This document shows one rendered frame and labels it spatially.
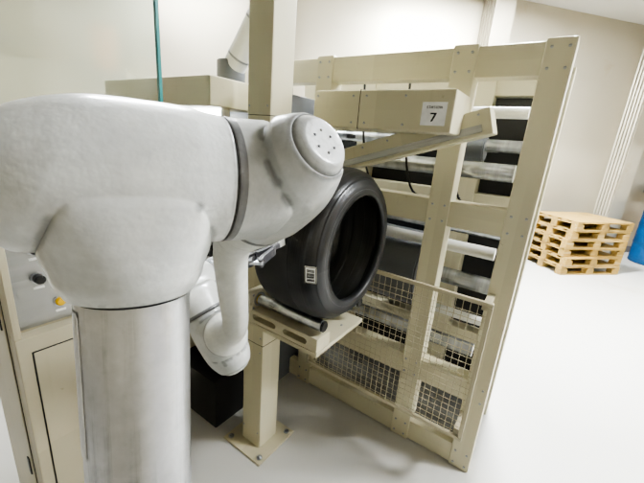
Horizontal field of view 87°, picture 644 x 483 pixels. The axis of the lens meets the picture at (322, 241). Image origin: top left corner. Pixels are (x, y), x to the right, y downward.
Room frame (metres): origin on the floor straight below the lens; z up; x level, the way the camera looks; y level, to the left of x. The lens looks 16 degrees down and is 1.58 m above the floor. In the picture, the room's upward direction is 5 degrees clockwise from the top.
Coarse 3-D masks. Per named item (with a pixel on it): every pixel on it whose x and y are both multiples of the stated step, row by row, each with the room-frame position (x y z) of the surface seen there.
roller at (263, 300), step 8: (264, 296) 1.33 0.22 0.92; (264, 304) 1.30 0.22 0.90; (272, 304) 1.28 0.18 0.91; (280, 304) 1.27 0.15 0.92; (280, 312) 1.25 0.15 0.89; (288, 312) 1.23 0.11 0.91; (296, 312) 1.21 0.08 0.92; (304, 312) 1.21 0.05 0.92; (296, 320) 1.21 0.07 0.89; (304, 320) 1.18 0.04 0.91; (312, 320) 1.17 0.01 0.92; (320, 320) 1.16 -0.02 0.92; (312, 328) 1.16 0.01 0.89; (320, 328) 1.14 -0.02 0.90
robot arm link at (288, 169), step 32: (256, 128) 0.35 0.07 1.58; (288, 128) 0.34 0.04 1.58; (320, 128) 0.36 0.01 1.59; (256, 160) 0.33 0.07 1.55; (288, 160) 0.32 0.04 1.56; (320, 160) 0.33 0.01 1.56; (256, 192) 0.32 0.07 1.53; (288, 192) 0.33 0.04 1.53; (320, 192) 0.34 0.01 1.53; (256, 224) 0.34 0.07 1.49; (288, 224) 0.38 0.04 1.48
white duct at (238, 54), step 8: (248, 8) 1.89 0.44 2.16; (248, 16) 1.87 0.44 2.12; (248, 24) 1.87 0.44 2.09; (240, 32) 1.90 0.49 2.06; (248, 32) 1.88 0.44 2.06; (240, 40) 1.90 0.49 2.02; (248, 40) 1.90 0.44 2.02; (232, 48) 1.93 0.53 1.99; (240, 48) 1.91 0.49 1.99; (248, 48) 1.92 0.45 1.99; (232, 56) 1.93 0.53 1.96; (240, 56) 1.93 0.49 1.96; (248, 56) 1.94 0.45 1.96; (232, 64) 1.95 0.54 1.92; (240, 64) 1.95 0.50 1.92; (240, 72) 1.98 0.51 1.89
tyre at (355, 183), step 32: (352, 192) 1.18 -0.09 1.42; (320, 224) 1.06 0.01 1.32; (352, 224) 1.59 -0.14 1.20; (384, 224) 1.43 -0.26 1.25; (288, 256) 1.06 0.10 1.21; (320, 256) 1.04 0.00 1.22; (352, 256) 1.55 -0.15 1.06; (288, 288) 1.08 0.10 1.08; (320, 288) 1.06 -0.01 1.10; (352, 288) 1.42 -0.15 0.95
